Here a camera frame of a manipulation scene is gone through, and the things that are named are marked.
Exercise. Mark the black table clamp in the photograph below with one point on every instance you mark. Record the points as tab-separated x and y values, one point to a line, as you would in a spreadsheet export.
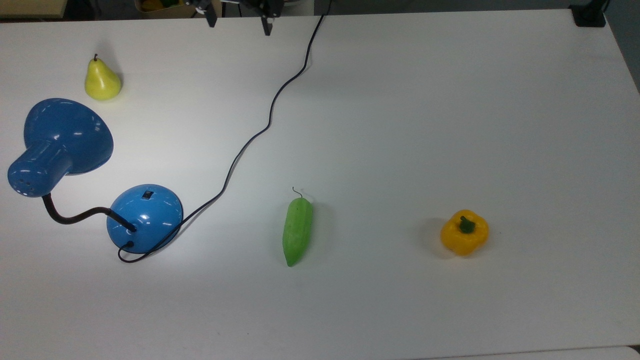
590	14

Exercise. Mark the blue gooseneck desk lamp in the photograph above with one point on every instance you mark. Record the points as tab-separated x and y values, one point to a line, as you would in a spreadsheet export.
145	220

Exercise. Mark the yellow-green toy pear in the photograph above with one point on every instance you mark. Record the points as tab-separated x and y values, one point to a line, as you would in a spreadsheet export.
102	82

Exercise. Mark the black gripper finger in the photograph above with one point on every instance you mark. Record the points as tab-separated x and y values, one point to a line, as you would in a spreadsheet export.
211	17
266	22

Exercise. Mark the yellow toy bell pepper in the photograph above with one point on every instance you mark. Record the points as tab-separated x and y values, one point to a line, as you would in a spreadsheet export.
465	235

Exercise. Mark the tan wooden board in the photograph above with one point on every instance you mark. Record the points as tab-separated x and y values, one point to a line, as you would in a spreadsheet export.
30	7

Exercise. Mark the green toy cucumber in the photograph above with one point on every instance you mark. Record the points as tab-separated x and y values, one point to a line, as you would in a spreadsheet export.
297	232

